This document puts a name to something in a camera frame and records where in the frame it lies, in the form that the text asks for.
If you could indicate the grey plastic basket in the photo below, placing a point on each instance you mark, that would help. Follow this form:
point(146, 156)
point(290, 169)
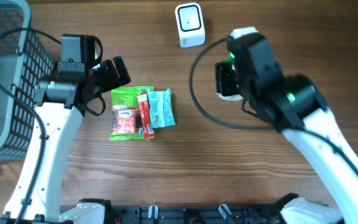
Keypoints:
point(23, 61)

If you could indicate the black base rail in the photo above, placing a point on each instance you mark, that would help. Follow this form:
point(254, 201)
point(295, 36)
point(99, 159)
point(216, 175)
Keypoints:
point(246, 214)

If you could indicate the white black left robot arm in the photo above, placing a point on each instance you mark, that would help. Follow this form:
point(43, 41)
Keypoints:
point(61, 104)

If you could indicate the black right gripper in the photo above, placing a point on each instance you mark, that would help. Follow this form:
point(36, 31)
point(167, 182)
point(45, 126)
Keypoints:
point(223, 73)

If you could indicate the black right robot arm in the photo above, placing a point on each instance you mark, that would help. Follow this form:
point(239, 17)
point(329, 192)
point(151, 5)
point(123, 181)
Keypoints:
point(295, 107)

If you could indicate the white barcode scanner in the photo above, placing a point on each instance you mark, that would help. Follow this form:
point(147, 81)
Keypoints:
point(190, 25)

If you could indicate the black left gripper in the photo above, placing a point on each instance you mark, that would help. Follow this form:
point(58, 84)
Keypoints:
point(113, 79)

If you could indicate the green lid spice jar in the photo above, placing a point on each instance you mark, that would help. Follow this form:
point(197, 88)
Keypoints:
point(230, 98)

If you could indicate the pale green wipes packet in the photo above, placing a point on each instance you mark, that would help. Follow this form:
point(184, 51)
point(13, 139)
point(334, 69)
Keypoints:
point(161, 112)

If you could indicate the green snack bag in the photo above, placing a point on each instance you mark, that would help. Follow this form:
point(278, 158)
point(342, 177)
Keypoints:
point(122, 98)

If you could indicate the red tube packet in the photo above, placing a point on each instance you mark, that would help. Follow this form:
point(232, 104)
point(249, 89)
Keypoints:
point(145, 116)

